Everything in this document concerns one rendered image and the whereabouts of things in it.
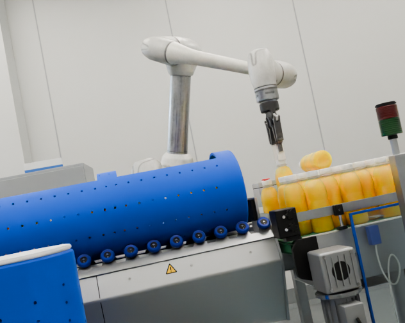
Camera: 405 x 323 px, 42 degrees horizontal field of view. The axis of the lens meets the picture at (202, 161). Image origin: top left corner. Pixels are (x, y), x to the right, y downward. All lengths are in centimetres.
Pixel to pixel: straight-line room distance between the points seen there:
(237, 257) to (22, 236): 68
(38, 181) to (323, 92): 271
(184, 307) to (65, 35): 353
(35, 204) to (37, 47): 330
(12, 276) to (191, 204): 66
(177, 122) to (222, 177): 84
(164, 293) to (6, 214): 55
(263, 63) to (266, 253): 74
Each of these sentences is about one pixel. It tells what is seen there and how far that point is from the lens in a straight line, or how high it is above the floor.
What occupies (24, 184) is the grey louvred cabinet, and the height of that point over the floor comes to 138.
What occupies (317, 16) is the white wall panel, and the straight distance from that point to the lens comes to 514.
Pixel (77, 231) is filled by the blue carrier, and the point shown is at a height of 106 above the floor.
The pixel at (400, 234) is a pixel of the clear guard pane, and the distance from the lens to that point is 180.
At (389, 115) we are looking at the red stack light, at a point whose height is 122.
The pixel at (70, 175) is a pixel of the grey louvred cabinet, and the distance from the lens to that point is 340.
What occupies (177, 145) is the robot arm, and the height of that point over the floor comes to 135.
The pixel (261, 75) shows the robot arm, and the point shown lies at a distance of 206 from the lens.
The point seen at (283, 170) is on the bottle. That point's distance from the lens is 204.
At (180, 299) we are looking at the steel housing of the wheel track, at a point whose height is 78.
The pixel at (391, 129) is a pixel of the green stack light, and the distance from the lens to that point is 167.
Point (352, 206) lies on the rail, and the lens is 179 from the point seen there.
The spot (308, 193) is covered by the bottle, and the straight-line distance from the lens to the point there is 177.
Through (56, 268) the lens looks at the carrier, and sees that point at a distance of 131.
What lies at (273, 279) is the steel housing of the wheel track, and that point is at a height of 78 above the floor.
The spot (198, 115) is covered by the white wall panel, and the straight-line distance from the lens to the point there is 470.
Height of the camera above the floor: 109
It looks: 4 degrees up
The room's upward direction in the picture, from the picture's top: 11 degrees counter-clockwise
